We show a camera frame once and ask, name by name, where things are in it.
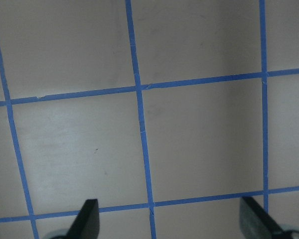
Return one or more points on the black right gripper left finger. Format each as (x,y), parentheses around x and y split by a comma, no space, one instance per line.
(87,223)

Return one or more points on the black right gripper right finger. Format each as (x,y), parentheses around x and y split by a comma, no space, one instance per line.
(255,222)

